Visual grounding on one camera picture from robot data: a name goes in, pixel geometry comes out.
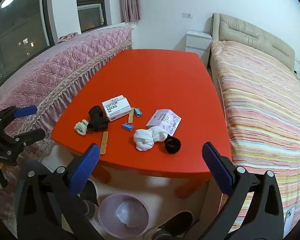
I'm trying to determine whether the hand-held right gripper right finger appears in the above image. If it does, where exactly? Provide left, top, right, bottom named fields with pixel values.
left=202, top=142, right=284, bottom=240

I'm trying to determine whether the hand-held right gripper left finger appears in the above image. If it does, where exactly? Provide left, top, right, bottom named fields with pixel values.
left=16, top=143, right=110, bottom=240

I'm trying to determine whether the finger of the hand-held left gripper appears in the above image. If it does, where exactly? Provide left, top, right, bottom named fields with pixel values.
left=1, top=128, right=46, bottom=153
left=0, top=106, right=38, bottom=128

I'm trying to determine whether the green and white sock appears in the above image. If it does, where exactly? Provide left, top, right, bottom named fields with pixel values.
left=74, top=119, right=90, bottom=136

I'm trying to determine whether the black sock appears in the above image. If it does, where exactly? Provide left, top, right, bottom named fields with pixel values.
left=87, top=106, right=110, bottom=132
left=164, top=137, right=182, bottom=153

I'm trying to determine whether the pink trash bin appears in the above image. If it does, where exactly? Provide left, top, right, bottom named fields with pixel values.
left=97, top=192, right=150, bottom=238

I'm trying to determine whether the white sock box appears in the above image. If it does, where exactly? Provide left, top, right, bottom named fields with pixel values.
left=101, top=94, right=132, bottom=122

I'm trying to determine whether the pink and white packaging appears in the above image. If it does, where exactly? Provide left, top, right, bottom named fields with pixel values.
left=145, top=109, right=182, bottom=134

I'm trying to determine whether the pink quilted cover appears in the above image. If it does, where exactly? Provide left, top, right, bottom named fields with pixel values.
left=0, top=26, right=133, bottom=220

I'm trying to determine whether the white plastic bag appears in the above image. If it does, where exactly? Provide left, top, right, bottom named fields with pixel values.
left=115, top=200, right=142, bottom=228

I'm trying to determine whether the black shoe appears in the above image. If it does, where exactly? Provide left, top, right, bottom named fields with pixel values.
left=151, top=211, right=194, bottom=240

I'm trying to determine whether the pink cushion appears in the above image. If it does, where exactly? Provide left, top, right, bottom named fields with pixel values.
left=59, top=32, right=79, bottom=43

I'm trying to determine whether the white phone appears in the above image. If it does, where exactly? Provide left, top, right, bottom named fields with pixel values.
left=284, top=206, right=296, bottom=228

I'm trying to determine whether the dark framed window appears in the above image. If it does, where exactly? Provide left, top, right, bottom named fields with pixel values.
left=0, top=0, right=108, bottom=85

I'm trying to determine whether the red table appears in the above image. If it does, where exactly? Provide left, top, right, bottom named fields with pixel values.
left=51, top=49, right=232, bottom=198

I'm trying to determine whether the white nightstand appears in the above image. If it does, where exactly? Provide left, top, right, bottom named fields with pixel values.
left=185, top=30, right=212, bottom=55

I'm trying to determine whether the beige upholstered bed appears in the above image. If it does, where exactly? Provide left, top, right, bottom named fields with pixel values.
left=209, top=12, right=296, bottom=85

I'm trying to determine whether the pink curtain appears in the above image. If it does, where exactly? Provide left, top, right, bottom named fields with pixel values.
left=118, top=0, right=142, bottom=23

